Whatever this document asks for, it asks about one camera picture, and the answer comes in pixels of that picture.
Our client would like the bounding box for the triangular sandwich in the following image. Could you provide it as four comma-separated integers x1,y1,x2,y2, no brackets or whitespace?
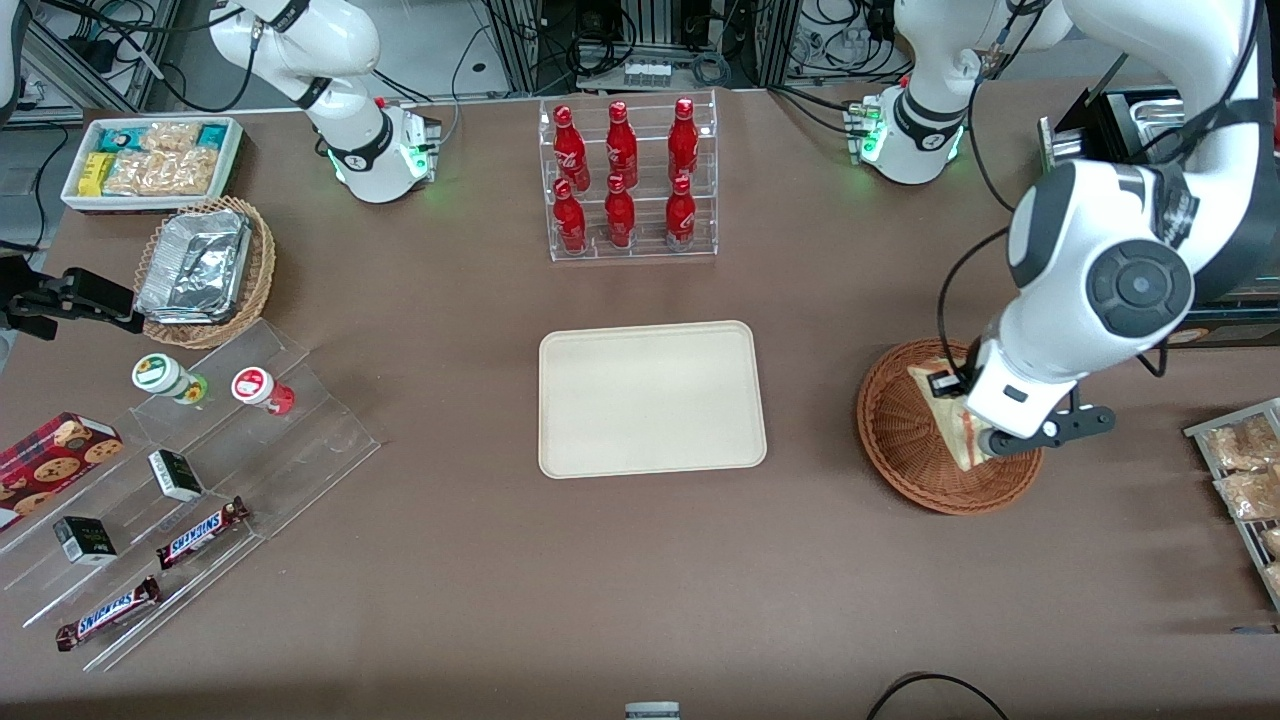
907,365,993,473

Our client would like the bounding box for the silver foil container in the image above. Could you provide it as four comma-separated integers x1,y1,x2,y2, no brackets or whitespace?
135,209,252,325

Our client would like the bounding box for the Snickers chocolate bar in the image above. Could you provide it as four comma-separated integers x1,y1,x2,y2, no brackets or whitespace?
55,576,163,653
155,497,251,571

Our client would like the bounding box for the clear bag of nuts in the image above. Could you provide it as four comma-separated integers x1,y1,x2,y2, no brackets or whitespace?
160,148,222,197
140,122,203,154
104,150,166,197

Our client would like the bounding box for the red capped small bottle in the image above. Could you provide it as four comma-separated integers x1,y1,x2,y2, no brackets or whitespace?
231,366,296,417

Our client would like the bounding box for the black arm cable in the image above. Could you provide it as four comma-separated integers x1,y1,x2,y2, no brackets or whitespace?
935,225,1012,375

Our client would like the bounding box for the round brown wicker basket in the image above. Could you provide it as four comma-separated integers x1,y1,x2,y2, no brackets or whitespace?
856,338,1047,517

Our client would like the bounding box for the white rectangular snack bin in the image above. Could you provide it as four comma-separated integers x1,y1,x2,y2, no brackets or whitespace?
60,116,245,214

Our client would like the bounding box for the small black box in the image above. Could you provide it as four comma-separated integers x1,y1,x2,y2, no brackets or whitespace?
148,449,205,503
52,516,119,567

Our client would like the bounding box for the red plaid cookie box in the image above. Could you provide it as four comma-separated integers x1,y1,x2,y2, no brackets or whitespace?
0,412,125,533

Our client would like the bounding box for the clear acrylic bottle rack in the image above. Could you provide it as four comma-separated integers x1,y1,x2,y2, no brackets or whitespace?
538,88,719,263

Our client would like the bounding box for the black hot food warmer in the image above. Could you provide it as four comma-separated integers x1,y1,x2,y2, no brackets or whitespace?
1037,85,1280,349

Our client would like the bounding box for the black looped cable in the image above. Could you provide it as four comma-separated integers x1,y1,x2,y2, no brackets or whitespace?
865,672,1011,720

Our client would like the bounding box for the oval light wicker basket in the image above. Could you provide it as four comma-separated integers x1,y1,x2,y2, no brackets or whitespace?
133,195,277,350

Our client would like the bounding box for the metal wire rack tray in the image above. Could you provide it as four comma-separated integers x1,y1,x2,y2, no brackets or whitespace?
1184,398,1280,613

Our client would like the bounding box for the red cola bottle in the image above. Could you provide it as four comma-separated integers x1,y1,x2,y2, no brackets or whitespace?
552,178,589,255
667,97,700,185
604,174,637,250
664,175,698,251
604,100,639,189
553,104,592,193

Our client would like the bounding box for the green capped small bottle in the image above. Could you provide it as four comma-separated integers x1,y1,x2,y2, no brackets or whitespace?
131,353,210,406

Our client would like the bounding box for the clear acrylic stepped stand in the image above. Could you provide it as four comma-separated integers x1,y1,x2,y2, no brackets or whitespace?
0,318,381,673

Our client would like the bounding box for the cream plastic tray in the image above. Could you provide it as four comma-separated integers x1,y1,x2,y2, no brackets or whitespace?
538,320,768,480

